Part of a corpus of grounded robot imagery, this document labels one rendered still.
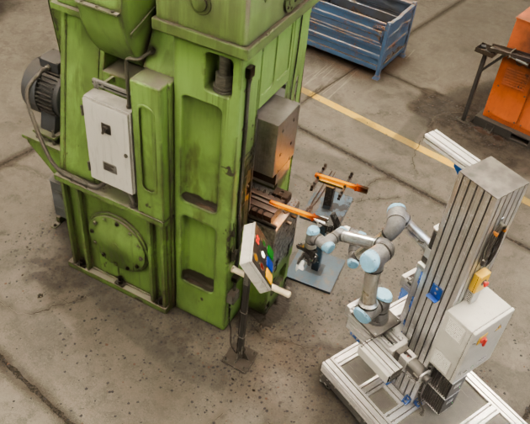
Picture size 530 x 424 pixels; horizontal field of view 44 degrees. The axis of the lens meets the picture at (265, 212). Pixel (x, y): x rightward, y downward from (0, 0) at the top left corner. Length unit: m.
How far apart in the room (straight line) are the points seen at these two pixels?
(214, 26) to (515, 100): 4.58
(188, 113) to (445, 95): 4.63
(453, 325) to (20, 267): 3.39
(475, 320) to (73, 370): 2.72
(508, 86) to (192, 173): 4.16
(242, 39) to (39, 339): 2.75
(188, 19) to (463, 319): 2.18
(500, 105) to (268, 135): 4.01
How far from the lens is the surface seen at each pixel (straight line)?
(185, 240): 4.67
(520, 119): 7.59
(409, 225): 4.30
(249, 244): 4.00
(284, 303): 5.26
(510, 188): 3.45
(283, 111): 4.09
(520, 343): 5.57
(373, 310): 3.97
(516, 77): 7.40
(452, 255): 3.70
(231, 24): 3.46
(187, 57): 3.75
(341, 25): 8.10
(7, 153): 6.79
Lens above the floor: 4.02
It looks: 42 degrees down
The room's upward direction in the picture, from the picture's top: 6 degrees clockwise
